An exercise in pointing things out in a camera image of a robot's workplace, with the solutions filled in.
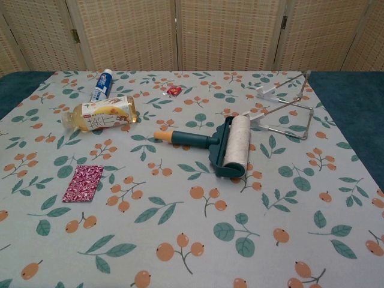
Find floral orange berry tablecloth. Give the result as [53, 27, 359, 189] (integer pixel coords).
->
[0, 70, 384, 288]

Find yellow tea drink bottle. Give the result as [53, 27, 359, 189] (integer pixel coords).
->
[61, 95, 139, 133]

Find blue white toothpaste tube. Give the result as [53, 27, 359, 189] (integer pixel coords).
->
[91, 68, 113, 103]

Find teal handled lint roller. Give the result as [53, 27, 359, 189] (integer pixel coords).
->
[153, 115, 251, 181]

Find woven bamboo folding screen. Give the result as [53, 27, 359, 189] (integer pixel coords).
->
[0, 0, 384, 77]

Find metal wire rack white clips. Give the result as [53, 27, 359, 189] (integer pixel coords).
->
[241, 70, 314, 140]

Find red patterned packet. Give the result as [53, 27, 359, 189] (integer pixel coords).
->
[62, 164, 104, 203]

